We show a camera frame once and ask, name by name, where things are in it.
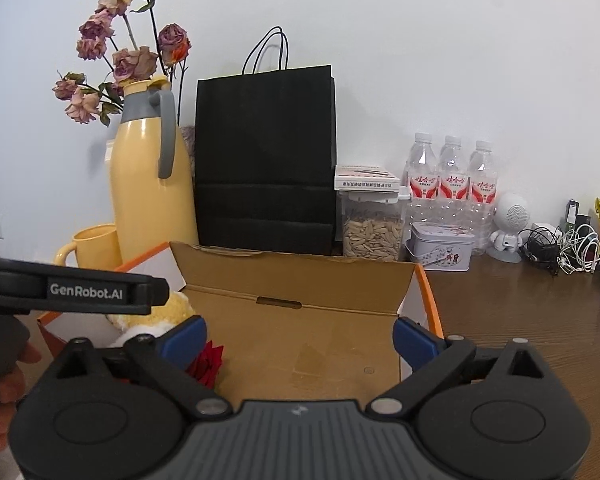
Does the person's left hand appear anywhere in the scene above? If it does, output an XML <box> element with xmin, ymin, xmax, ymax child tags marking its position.
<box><xmin>0</xmin><ymin>342</ymin><xmax>42</xmax><ymax>456</ymax></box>

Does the black paper bag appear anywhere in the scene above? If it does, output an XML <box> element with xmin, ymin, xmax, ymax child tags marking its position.
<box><xmin>194</xmin><ymin>26</ymin><xmax>338</xmax><ymax>256</ymax></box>

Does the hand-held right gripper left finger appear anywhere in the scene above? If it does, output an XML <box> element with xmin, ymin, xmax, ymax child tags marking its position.
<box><xmin>42</xmin><ymin>315</ymin><xmax>233</xmax><ymax>419</ymax></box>

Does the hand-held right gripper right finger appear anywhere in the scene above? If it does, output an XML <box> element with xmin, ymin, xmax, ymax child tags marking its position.
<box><xmin>366</xmin><ymin>316</ymin><xmax>557</xmax><ymax>418</ymax></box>

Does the grey speckled object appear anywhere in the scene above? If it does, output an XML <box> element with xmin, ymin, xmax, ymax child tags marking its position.
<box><xmin>180</xmin><ymin>126</ymin><xmax>197</xmax><ymax>186</ymax></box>

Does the printed tin box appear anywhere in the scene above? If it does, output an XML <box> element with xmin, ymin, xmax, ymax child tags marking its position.
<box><xmin>405</xmin><ymin>221</ymin><xmax>476</xmax><ymax>272</ymax></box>

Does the yellow thermos jug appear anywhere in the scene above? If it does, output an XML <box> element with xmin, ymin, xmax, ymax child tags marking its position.
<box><xmin>109</xmin><ymin>75</ymin><xmax>199</xmax><ymax>266</ymax></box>

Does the white flat box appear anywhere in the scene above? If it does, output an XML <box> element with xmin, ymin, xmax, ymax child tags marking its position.
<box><xmin>334</xmin><ymin>164</ymin><xmax>402</xmax><ymax>192</ymax></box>

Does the white cable tangle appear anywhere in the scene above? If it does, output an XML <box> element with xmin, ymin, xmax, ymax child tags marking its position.
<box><xmin>555</xmin><ymin>222</ymin><xmax>600</xmax><ymax>276</ymax></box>

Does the clear seed container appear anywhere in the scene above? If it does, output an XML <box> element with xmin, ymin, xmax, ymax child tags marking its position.
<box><xmin>337</xmin><ymin>187</ymin><xmax>412</xmax><ymax>262</ymax></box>

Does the yellow mug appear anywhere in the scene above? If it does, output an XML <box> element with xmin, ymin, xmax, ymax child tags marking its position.
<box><xmin>55</xmin><ymin>223</ymin><xmax>123</xmax><ymax>270</ymax></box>

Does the white robot speaker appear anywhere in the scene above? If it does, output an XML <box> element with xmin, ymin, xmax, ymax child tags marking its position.
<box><xmin>486</xmin><ymin>192</ymin><xmax>532</xmax><ymax>264</ymax></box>

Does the black charger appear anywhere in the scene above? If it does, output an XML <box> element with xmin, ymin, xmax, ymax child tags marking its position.
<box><xmin>565</xmin><ymin>200</ymin><xmax>593</xmax><ymax>233</ymax></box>

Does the tan and white plush toy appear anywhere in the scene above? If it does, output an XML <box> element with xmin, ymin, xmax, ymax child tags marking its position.
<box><xmin>105</xmin><ymin>287</ymin><xmax>197</xmax><ymax>348</ymax></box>

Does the red fabric flower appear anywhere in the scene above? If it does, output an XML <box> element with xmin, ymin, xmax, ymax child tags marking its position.
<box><xmin>186</xmin><ymin>340</ymin><xmax>226</xmax><ymax>391</ymax></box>

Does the orange cardboard box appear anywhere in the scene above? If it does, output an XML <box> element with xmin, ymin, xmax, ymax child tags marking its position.
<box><xmin>36</xmin><ymin>241</ymin><xmax>445</xmax><ymax>401</ymax></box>

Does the dried rose bouquet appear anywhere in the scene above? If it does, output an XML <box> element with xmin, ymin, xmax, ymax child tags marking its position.
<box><xmin>52</xmin><ymin>0</ymin><xmax>193</xmax><ymax>127</ymax></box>

